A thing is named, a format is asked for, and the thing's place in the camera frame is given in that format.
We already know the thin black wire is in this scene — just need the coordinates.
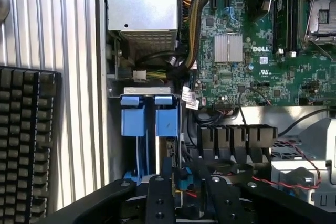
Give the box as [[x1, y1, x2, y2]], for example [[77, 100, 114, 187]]
[[238, 86, 266, 125]]

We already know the white power connector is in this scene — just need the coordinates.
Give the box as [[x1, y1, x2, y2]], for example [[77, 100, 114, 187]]
[[132, 69, 148, 82]]

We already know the open silver PC case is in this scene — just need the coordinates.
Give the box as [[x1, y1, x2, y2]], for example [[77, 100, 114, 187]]
[[95, 0, 336, 224]]

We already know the black RAM slot bank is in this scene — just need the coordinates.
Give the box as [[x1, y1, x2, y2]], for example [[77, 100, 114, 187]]
[[272, 0, 298, 57]]

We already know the red black twisted wire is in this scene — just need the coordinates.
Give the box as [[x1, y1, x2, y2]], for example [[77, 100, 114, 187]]
[[251, 140, 322, 191]]

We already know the black keyboard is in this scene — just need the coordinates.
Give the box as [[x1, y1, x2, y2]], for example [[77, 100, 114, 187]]
[[0, 66, 62, 224]]

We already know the yellow black sleeved wire bundle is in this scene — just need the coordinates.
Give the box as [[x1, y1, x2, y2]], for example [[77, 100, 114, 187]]
[[183, 0, 211, 74]]

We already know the green Dell motherboard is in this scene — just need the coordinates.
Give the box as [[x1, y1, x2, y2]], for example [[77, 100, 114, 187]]
[[181, 0, 336, 109]]

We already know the white label tag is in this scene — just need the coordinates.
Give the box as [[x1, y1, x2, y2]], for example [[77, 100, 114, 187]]
[[181, 86, 201, 110]]

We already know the silver chipset heatsink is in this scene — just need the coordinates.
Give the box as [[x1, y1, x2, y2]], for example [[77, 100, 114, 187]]
[[214, 34, 244, 63]]

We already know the CPU socket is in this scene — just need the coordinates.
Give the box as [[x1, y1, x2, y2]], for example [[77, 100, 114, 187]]
[[299, 0, 336, 49]]

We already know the silver power supply unit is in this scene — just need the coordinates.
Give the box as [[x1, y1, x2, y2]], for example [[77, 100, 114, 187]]
[[104, 0, 182, 51]]

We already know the silver metal drive cage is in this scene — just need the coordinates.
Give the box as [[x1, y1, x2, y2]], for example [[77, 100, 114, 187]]
[[270, 118, 336, 207]]

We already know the black plastic cable guide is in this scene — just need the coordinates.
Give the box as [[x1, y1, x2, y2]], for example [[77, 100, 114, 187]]
[[197, 124, 279, 159]]

